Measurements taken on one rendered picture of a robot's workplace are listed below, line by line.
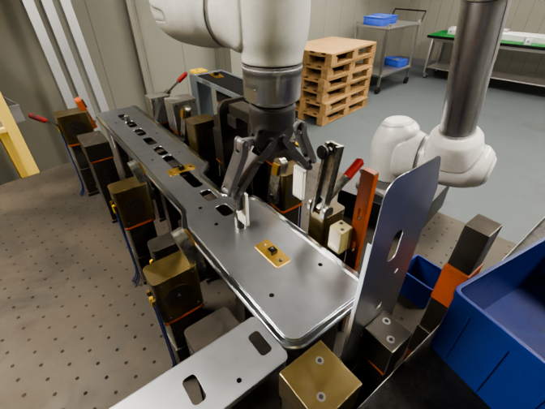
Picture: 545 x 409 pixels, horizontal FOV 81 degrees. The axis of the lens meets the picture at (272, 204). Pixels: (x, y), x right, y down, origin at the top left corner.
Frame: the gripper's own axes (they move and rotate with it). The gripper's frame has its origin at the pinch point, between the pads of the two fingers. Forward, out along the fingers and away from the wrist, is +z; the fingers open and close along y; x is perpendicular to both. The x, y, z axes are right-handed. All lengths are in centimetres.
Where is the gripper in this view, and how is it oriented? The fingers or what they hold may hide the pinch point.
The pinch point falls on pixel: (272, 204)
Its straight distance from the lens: 62.5
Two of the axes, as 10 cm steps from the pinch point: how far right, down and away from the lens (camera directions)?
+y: -7.9, 3.6, -5.0
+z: 0.0, 8.1, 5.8
